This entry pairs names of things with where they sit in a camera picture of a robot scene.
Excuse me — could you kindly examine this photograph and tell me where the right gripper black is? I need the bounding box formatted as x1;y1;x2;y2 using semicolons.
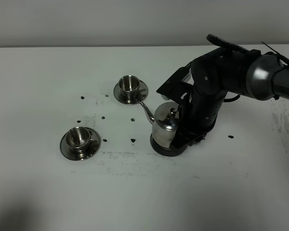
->
170;90;227;148

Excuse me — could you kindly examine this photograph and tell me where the stainless steel teapot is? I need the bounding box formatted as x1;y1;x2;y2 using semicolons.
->
139;101;180;151

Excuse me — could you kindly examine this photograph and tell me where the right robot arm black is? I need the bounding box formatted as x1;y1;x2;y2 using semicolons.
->
171;35;289;149

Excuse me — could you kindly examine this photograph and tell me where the teapot steel saucer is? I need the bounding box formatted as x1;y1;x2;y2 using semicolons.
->
150;134;187;157

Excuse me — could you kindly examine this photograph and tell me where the far steel saucer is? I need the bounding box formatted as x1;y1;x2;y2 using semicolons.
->
113;76;149;105

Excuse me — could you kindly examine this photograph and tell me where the far steel teacup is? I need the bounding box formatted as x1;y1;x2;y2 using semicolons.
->
118;75;147;99

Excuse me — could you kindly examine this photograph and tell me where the steel teacup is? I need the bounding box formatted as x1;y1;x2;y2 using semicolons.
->
118;75;147;99
65;127;97;151

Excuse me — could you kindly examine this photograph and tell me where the near steel teacup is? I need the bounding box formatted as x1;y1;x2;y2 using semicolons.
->
65;127;97;151

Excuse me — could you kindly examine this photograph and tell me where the near steel saucer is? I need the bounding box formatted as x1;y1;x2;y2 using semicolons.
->
60;127;101;161

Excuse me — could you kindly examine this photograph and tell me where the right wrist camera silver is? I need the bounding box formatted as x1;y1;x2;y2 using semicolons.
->
156;67;193;104

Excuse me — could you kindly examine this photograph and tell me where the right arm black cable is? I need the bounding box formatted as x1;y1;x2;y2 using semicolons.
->
223;93;241;103

